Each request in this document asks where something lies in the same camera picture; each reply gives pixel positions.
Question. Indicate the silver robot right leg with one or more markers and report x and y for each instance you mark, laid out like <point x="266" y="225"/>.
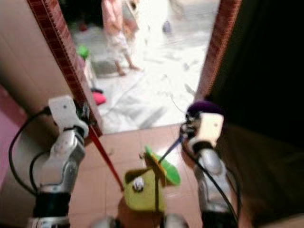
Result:
<point x="175" y="222"/>

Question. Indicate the silver robot left leg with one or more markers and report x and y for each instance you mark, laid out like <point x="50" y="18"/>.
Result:
<point x="103" y="223"/>

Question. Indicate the dark brown door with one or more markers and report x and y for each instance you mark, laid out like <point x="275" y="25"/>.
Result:
<point x="266" y="71"/>

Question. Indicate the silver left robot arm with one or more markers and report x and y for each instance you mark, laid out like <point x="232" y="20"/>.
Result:
<point x="59" y="161"/>

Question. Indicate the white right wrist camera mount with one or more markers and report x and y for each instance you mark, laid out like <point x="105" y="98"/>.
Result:
<point x="211" y="126"/>

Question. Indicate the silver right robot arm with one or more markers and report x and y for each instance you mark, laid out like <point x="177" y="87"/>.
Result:
<point x="211" y="175"/>

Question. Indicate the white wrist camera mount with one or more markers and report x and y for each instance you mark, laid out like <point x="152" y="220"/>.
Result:
<point x="211" y="126"/>
<point x="64" y="111"/>

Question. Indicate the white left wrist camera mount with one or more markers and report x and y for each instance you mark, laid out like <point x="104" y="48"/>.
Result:
<point x="64" y="111"/>

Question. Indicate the silver robot leg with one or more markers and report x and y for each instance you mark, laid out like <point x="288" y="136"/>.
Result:
<point x="175" y="222"/>
<point x="103" y="223"/>

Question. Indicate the purple round bucket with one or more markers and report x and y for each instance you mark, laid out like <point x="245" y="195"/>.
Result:
<point x="202" y="107"/>

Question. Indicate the maroon tiled door jamb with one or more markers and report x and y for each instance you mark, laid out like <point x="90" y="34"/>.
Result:
<point x="59" y="47"/>
<point x="218" y="47"/>

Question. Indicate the pink flat panel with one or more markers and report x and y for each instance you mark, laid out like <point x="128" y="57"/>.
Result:
<point x="9" y="133"/>

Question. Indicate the person in pink top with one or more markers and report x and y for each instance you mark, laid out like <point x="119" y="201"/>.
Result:
<point x="114" y="23"/>

